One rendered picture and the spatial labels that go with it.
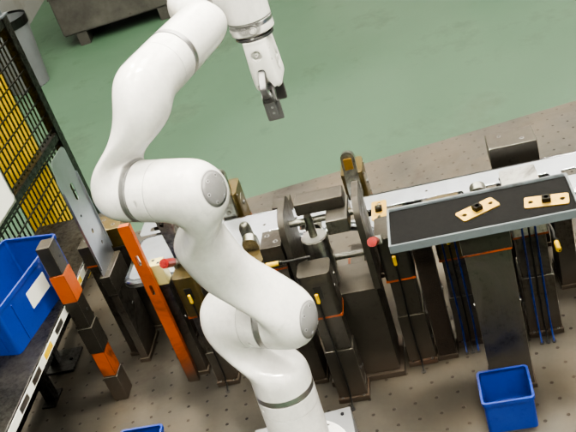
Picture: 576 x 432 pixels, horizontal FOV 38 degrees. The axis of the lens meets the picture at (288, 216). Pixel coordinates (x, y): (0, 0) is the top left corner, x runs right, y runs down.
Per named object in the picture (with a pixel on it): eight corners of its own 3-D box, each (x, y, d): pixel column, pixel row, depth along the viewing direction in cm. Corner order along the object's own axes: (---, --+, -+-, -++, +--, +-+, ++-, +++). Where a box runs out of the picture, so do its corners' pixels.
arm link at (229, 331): (299, 411, 162) (266, 311, 151) (218, 402, 171) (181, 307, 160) (322, 370, 171) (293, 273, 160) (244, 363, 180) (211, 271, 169)
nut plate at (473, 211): (490, 197, 171) (489, 193, 170) (501, 205, 168) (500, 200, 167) (454, 214, 169) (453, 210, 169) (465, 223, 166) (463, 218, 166)
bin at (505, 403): (532, 393, 186) (526, 363, 181) (541, 427, 178) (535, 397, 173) (482, 400, 188) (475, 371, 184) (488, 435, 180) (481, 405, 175)
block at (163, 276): (211, 364, 226) (163, 255, 207) (209, 374, 223) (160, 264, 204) (199, 366, 226) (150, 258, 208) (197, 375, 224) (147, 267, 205)
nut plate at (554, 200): (568, 193, 165) (567, 188, 164) (569, 204, 161) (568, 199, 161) (524, 199, 167) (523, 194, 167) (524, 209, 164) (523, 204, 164)
